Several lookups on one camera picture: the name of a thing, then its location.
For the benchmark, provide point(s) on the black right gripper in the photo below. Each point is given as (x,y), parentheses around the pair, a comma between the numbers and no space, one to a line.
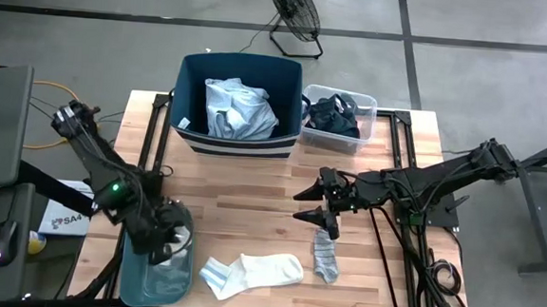
(344,196)

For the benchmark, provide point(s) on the black support strut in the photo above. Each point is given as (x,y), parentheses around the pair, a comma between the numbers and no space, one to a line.
(48,187)

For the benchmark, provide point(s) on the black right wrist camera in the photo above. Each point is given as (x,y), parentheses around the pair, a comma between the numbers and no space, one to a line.
(331,177)

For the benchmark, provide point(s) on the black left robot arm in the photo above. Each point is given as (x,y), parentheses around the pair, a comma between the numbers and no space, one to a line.
(97,162)

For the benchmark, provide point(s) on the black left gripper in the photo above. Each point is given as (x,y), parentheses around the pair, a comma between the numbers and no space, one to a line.
(154,232)

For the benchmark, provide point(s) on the light blue patterned shirt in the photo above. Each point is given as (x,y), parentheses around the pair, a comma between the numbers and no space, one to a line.
(238,111)

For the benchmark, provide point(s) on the yellow ball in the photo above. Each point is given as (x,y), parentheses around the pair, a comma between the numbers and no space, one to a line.
(36,244)

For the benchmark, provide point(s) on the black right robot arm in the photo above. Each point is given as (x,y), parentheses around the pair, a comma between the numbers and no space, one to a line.
(424,182)

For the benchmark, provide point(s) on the grey striped sock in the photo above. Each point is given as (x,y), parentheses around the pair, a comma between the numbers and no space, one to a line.
(325,259)

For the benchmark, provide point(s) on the white printed cardboard box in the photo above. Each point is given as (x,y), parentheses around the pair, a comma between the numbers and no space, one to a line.
(67,219)

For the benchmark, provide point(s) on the black floor fan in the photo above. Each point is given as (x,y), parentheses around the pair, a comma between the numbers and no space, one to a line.
(294,12)

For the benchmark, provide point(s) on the black Puma underwear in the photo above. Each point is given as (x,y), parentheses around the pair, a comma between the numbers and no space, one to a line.
(346,124)

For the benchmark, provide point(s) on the white sock with blue stripes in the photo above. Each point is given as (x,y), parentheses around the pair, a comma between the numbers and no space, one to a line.
(261,272)

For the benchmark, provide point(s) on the black computer mouse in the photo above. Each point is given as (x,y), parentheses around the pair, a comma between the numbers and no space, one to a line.
(2,244)

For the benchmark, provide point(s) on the teal plastic bin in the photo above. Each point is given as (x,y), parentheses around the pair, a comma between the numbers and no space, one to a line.
(161,284)

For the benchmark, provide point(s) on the clear plastic box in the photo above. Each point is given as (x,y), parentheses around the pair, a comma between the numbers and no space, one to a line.
(312,139)

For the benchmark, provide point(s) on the navy white striped fabric basket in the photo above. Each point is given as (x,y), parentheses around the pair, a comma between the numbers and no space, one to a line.
(245,144)

